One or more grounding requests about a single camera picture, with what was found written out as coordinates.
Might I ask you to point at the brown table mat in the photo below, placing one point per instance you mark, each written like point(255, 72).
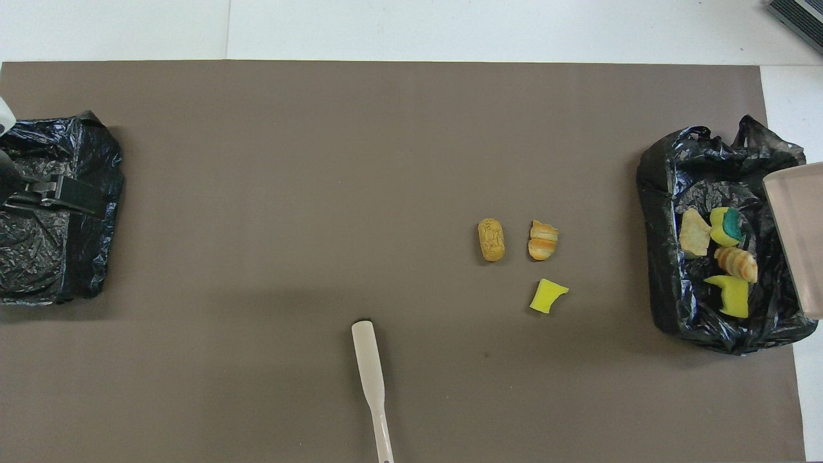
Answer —
point(321, 161)

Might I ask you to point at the brown oval bread piece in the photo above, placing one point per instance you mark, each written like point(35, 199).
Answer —
point(491, 240)

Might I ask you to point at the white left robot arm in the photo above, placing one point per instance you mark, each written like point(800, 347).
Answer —
point(5, 119)

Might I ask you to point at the notched yellow sponge piece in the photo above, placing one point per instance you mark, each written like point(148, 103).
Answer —
point(546, 297)
point(733, 299)

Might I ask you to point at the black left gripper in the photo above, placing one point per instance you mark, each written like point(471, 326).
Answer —
point(35, 196)

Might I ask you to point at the beige plastic dustpan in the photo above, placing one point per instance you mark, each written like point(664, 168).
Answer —
point(800, 238)

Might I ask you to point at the striped croissant piece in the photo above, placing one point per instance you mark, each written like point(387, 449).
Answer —
point(694, 233)
point(737, 264)
point(543, 242)

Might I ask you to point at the black bag lined bin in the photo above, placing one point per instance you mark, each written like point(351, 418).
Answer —
point(38, 263)
point(662, 212)

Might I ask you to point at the grey ribbed device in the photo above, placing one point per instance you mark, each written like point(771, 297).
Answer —
point(800, 16)

